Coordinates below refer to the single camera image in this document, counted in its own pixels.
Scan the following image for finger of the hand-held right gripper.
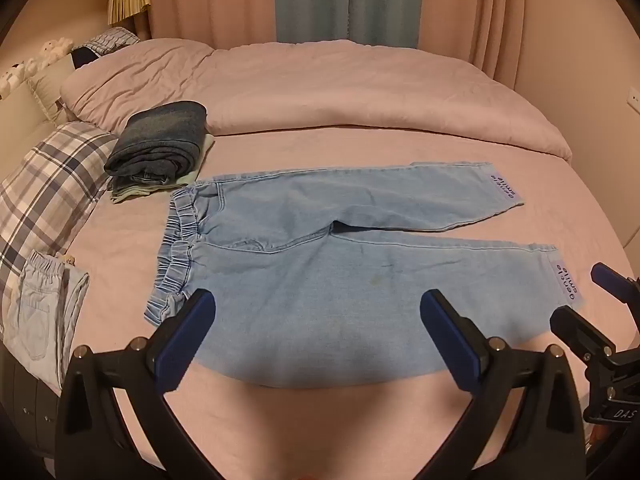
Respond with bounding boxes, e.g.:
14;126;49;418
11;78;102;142
590;262;640;311
550;305;620;376

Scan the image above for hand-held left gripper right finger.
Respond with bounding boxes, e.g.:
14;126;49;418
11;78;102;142
420;289;587;480

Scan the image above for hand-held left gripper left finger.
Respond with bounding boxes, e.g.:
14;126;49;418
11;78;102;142
54;288;221;480

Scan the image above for light blue denim pants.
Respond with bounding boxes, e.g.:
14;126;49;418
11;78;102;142
144;161;587;390

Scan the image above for pale washed denim pants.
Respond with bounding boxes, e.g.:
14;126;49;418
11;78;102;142
2;250;91;393

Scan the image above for folded light green cloth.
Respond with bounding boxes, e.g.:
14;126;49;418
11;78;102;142
109;134;216;205

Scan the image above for dark drawer cabinet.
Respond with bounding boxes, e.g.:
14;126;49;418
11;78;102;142
0;345;66;466

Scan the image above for folded dark blue jeans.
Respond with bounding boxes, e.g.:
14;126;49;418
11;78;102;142
104;101;208;187

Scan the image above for plaid pillow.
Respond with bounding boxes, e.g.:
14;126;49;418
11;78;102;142
0;122;118;311

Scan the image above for pink duvet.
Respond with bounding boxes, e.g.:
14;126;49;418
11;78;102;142
60;37;573;163

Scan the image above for cream pillow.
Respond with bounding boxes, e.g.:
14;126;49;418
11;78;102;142
27;55;76;122

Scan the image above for pink curtain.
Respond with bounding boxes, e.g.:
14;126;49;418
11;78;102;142
147;0;278;51
417;0;526;86

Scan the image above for dark blue cloth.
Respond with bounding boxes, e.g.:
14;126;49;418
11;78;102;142
69;46;104;69

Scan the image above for small checked pillow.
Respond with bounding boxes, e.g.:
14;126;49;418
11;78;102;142
90;27;141;54

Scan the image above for white plush toy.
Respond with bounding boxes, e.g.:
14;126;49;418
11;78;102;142
0;62;31;97
37;37;76;59

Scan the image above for blue curtain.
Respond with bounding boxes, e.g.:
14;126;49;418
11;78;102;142
274;0;423;50

